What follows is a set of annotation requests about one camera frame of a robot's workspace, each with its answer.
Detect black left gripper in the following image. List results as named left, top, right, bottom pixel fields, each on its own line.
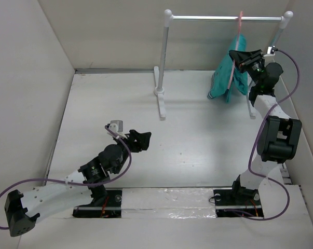
left=113, top=130, right=149, bottom=174

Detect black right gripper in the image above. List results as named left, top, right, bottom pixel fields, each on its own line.
left=228, top=49, right=264, bottom=86

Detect teal trousers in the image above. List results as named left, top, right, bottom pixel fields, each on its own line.
left=207, top=34, right=248, bottom=102

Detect pink plastic hanger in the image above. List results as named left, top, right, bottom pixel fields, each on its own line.
left=227, top=11, right=243, bottom=90

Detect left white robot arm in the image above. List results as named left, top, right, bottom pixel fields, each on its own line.
left=4, top=130, right=152, bottom=237

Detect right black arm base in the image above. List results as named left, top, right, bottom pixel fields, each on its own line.
left=209, top=189, right=264, bottom=218

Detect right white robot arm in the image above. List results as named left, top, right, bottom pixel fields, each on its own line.
left=229, top=50, right=302, bottom=204

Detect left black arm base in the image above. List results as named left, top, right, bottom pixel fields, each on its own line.
left=72, top=188, right=123, bottom=218

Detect white metal clothes rack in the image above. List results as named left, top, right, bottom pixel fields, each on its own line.
left=153, top=8, right=294, bottom=120

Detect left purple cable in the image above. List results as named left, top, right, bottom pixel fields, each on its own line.
left=0, top=126, right=133, bottom=230

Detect purple cable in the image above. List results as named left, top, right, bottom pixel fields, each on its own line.
left=0, top=126, right=133, bottom=230
left=239, top=49, right=301, bottom=221

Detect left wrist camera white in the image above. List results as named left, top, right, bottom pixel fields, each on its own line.
left=105, top=120, right=128, bottom=140

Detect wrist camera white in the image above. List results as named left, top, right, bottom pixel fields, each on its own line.
left=263, top=46, right=278, bottom=58
left=105, top=120, right=128, bottom=140

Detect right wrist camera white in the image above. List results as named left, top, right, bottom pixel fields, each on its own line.
left=263, top=46, right=278, bottom=58

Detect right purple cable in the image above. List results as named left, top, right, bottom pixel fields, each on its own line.
left=239, top=49, right=301, bottom=221

